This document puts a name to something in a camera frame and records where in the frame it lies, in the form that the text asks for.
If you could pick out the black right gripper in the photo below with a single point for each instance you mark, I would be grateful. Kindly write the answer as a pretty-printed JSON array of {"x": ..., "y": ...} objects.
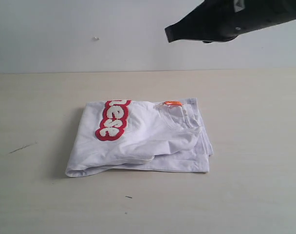
[{"x": 230, "y": 18}]

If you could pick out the white t-shirt red patch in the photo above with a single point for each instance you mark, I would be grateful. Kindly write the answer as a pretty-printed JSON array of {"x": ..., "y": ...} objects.
[{"x": 140, "y": 135}]

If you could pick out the orange neck label tag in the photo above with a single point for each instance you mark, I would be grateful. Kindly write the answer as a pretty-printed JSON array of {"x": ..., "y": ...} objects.
[{"x": 172, "y": 103}]

